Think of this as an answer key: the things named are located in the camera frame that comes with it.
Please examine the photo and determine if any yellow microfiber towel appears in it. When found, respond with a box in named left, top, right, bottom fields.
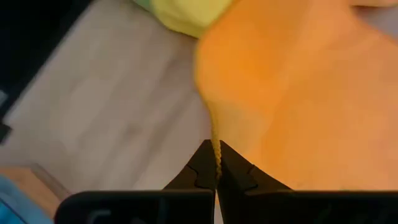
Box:
left=149, top=0, right=234, bottom=39

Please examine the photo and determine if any green microfiber towel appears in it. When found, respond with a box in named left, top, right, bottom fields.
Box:
left=132, top=0, right=154, bottom=12

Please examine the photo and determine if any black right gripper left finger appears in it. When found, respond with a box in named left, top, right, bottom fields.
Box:
left=163, top=139, right=218, bottom=192

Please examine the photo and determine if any orange microfiber towel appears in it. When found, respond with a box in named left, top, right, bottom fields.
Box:
left=194, top=0, right=398, bottom=192

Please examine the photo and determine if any blue microfiber towel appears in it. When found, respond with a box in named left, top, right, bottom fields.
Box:
left=0, top=174, right=54, bottom=224

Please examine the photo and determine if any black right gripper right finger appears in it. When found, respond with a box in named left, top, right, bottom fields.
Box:
left=217, top=139, right=292, bottom=224

